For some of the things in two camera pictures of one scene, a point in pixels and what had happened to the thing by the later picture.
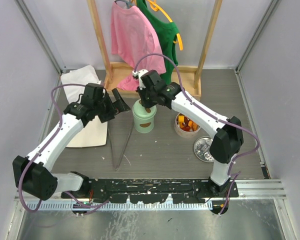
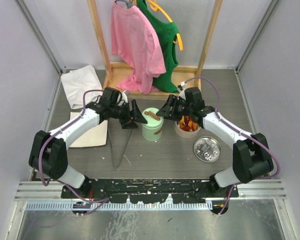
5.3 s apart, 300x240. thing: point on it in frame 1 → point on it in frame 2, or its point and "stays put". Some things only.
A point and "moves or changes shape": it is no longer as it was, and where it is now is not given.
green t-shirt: x=167 y=32 stays put
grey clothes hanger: x=128 y=2 stays put
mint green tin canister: x=143 y=126 moves or changes shape
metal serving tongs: x=116 y=169 stays put
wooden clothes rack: x=189 y=80 stays put
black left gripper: x=119 y=106 → x=137 y=116
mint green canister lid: x=140 y=112 moves or changes shape
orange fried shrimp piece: x=194 y=126 stays put
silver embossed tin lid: x=202 y=149 stays put
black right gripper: x=144 y=103 → x=164 y=112
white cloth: x=83 y=76 stays put
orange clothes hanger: x=156 y=7 stays put
